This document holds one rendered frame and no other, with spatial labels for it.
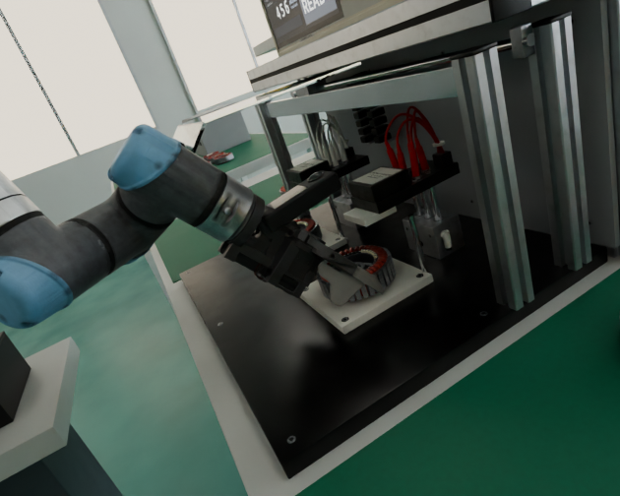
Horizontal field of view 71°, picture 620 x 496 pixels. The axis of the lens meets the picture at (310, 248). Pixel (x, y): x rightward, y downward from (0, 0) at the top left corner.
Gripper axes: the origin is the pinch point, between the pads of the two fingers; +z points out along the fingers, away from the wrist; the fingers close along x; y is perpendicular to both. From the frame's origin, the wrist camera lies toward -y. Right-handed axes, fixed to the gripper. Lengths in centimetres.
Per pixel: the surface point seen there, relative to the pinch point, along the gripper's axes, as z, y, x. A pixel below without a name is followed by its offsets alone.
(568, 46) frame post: -6.9, -29.4, 20.4
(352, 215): -5.6, -6.6, -0.7
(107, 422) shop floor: 22, 109, -133
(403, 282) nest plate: 3.1, -1.8, 5.8
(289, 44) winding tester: -20.0, -29.2, -26.3
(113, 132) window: -31, -6, -472
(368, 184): -7.6, -10.8, 1.9
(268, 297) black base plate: -4.4, 11.1, -12.4
